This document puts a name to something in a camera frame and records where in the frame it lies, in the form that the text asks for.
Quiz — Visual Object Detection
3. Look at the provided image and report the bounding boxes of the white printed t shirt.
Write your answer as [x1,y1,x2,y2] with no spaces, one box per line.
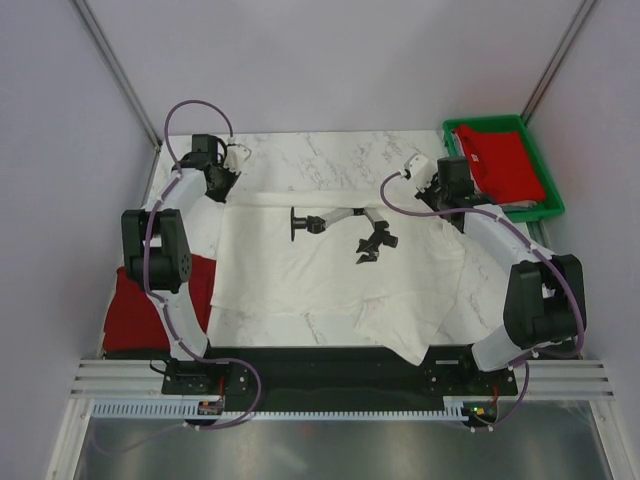
[207,192,497,364]

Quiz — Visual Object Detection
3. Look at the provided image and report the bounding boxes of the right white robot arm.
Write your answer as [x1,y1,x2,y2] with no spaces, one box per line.
[404,154,586,394]

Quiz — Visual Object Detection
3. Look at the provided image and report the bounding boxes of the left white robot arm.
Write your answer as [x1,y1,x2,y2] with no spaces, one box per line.
[121,134,251,393]

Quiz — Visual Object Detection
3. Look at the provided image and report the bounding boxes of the red t shirt in bin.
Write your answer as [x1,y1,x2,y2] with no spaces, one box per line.
[452,123,547,206]

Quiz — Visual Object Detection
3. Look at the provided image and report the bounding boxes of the green plastic bin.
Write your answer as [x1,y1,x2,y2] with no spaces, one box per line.
[442,114,565,223]

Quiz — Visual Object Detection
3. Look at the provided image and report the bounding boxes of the folded red t shirt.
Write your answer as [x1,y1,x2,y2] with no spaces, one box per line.
[103,255,216,354]

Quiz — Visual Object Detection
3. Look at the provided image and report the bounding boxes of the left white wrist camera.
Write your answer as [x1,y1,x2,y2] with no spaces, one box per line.
[223,144,252,175]

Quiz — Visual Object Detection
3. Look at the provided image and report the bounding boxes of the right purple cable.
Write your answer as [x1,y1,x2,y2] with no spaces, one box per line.
[379,169,587,361]

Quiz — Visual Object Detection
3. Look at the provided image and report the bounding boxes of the purple cable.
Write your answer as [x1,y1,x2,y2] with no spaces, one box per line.
[379,169,587,361]
[141,99,235,306]

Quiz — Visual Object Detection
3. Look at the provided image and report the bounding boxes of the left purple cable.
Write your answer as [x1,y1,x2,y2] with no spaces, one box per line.
[141,99,235,306]

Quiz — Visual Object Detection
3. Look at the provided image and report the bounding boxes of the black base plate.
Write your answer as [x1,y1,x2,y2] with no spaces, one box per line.
[162,346,517,414]

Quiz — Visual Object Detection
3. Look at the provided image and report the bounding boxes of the light blue cable duct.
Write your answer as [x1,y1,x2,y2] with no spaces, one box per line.
[91,399,469,421]

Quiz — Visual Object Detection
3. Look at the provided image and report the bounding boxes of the aluminium frame rail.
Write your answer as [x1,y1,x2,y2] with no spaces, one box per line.
[71,357,614,401]

